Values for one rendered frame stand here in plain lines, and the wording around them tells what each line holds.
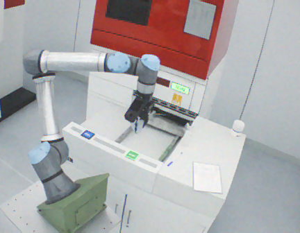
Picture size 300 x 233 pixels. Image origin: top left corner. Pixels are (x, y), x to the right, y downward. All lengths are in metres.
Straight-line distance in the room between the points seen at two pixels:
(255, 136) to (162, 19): 2.23
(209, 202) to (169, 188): 0.21
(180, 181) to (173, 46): 0.77
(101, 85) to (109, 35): 0.40
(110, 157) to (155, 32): 0.76
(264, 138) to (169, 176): 2.33
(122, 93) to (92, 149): 0.65
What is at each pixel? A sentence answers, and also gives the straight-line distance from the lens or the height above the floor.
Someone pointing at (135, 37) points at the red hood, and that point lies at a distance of 1.79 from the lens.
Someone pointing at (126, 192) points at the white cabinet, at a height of 0.75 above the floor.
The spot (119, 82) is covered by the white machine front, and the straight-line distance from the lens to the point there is 2.00.
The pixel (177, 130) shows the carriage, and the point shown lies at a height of 0.88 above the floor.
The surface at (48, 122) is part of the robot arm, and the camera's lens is 1.29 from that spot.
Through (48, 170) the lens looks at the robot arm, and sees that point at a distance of 1.18.
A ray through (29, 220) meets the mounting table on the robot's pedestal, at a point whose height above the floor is 0.82.
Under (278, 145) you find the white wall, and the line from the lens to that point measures 3.58.
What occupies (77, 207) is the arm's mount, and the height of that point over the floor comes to 0.97.
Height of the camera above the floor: 1.87
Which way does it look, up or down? 32 degrees down
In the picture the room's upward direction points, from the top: 11 degrees clockwise
